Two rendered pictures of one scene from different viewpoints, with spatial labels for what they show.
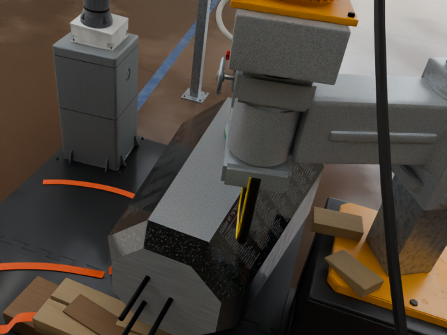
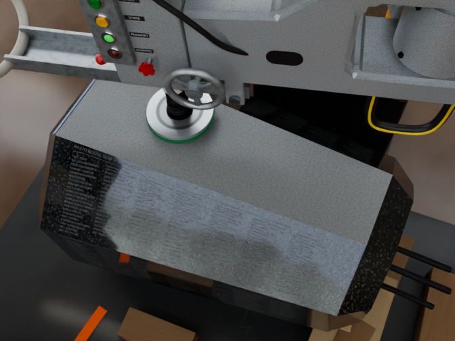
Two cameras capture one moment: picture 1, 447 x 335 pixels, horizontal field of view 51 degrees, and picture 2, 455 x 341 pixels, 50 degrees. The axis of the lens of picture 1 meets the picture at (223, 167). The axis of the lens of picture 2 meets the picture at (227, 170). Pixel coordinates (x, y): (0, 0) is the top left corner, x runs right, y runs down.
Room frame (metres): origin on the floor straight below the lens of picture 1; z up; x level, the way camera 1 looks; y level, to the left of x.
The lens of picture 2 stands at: (1.41, 0.76, 2.17)
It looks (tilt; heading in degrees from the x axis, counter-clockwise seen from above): 61 degrees down; 287
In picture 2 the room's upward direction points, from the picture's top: 7 degrees counter-clockwise
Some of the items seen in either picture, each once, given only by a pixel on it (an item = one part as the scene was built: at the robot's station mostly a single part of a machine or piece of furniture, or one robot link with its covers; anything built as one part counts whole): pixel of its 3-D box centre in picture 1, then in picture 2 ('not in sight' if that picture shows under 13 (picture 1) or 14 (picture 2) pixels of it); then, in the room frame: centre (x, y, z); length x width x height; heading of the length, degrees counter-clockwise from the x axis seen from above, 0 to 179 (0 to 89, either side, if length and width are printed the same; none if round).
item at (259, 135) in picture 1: (264, 121); (447, 17); (1.15, -0.10, 1.38); 0.19 x 0.19 x 0.20
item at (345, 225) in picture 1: (336, 223); not in sight; (1.41, -0.49, 0.81); 0.20 x 0.10 x 0.05; 86
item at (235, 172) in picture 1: (259, 90); (319, 24); (1.42, -0.08, 1.34); 0.74 x 0.23 x 0.49; 1
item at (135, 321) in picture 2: not in sight; (158, 335); (1.89, 0.48, 0.07); 0.30 x 0.12 x 0.12; 170
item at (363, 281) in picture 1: (352, 269); not in sight; (1.17, -0.53, 0.80); 0.20 x 0.10 x 0.05; 37
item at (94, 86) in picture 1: (100, 99); not in sight; (2.68, 0.90, 0.43); 0.50 x 0.50 x 0.85; 83
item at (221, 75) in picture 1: (229, 77); (198, 78); (1.69, 0.03, 1.23); 0.15 x 0.10 x 0.15; 1
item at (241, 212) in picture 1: (247, 196); (412, 99); (1.15, -0.09, 1.09); 0.23 x 0.03 x 0.32; 1
